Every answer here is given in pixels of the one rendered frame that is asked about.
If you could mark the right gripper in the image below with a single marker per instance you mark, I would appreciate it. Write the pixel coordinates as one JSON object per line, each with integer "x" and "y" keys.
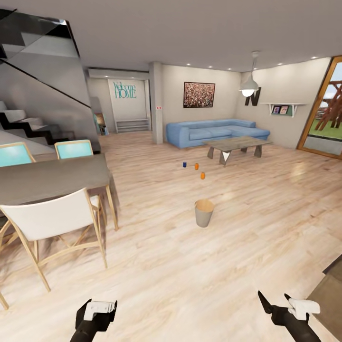
{"x": 282, "y": 317}

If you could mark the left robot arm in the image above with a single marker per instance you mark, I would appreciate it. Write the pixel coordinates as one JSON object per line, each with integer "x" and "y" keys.
{"x": 93, "y": 317}

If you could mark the sofa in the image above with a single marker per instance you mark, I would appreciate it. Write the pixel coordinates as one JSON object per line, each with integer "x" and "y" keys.
{"x": 192, "y": 134}

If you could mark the cabinet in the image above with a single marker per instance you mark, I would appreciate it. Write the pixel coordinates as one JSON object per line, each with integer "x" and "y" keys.
{"x": 329, "y": 295}

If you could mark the shelf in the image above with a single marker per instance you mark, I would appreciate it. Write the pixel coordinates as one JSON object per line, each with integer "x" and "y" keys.
{"x": 291, "y": 109}

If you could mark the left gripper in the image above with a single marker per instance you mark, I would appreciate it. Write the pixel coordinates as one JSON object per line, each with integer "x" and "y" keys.
{"x": 99, "y": 323}

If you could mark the trash can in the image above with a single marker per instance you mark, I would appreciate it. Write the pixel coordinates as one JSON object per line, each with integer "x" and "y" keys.
{"x": 203, "y": 210}

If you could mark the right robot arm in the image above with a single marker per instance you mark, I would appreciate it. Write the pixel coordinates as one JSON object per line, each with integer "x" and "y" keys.
{"x": 294, "y": 319}

